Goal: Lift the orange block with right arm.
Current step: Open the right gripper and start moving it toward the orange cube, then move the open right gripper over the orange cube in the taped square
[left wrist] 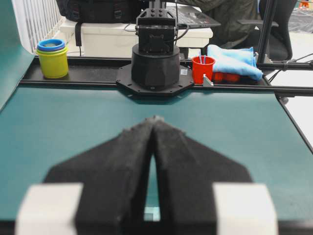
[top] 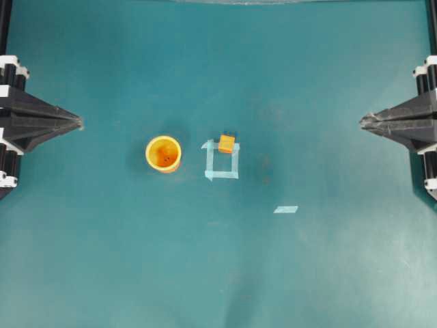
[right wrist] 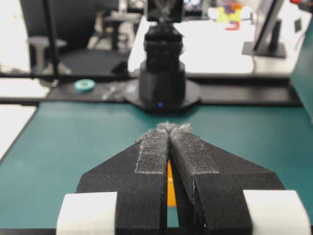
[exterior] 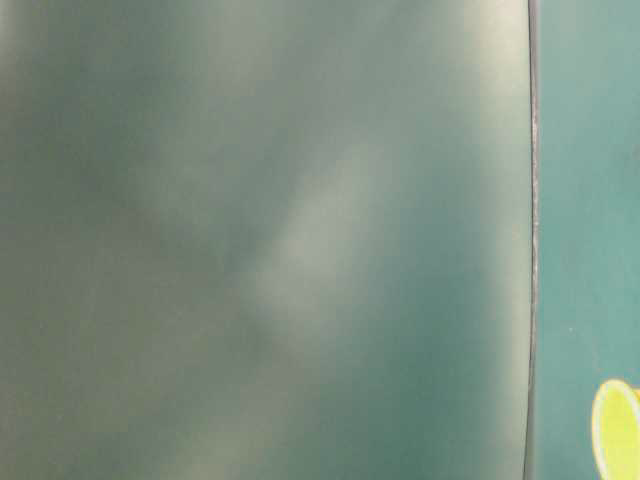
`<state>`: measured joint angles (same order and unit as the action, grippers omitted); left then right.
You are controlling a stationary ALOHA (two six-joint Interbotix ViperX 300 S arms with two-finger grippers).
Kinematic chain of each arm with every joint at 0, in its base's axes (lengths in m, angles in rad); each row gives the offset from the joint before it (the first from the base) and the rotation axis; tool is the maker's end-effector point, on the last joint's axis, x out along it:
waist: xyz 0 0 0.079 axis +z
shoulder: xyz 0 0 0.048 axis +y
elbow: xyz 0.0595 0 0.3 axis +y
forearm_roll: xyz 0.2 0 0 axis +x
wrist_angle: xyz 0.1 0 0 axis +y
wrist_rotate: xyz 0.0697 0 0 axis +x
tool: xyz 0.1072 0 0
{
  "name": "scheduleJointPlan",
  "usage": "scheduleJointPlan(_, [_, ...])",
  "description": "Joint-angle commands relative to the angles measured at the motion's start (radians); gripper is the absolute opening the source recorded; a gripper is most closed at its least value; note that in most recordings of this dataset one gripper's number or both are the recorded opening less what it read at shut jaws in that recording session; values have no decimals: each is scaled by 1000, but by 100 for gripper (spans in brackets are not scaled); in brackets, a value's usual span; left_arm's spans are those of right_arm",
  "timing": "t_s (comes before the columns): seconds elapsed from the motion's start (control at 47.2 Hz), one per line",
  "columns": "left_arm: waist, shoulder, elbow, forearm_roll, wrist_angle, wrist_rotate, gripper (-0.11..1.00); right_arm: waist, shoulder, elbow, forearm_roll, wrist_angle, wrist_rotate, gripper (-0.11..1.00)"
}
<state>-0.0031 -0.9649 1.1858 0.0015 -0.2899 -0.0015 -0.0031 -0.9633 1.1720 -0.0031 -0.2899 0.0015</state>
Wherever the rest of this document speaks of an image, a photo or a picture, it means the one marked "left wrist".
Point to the white storage box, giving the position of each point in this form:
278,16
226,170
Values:
99,40

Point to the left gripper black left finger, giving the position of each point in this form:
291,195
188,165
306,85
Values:
95,192

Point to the black tripod pole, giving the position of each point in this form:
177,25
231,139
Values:
265,33

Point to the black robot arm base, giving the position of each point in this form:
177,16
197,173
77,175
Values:
155,67

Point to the small metal bracket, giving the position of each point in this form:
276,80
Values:
207,82

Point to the light blue cloth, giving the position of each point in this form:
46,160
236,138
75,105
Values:
235,61

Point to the black laptop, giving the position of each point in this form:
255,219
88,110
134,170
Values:
188,15

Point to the black mounting rail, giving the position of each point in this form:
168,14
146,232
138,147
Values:
100,73

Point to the red plastic cup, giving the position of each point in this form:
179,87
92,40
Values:
202,67

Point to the stacked yellow-green blue cups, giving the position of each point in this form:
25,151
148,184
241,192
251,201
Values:
52,55

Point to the black backpack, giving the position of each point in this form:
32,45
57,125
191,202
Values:
101,11

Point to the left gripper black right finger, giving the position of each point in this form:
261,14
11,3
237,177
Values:
202,192

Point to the red cups under cloth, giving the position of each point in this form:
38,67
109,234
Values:
225,77

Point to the black office chair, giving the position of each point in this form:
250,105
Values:
279,47

